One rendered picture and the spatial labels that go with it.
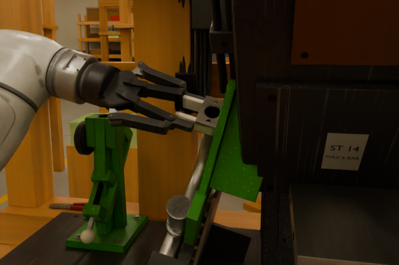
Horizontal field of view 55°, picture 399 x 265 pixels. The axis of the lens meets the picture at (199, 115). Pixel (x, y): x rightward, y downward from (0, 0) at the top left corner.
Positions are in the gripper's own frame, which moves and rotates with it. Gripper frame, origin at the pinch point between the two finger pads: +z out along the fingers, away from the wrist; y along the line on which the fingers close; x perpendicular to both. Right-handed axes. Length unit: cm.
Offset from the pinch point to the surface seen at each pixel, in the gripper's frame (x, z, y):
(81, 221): 38.3, -23.6, -14.9
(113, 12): 684, -456, 670
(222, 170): -4.4, 6.9, -10.5
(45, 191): 50, -42, -8
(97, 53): 722, -449, 545
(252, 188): -3.6, 11.5, -11.2
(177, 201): -0.1, 1.8, -15.4
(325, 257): -18.9, 18.7, -22.2
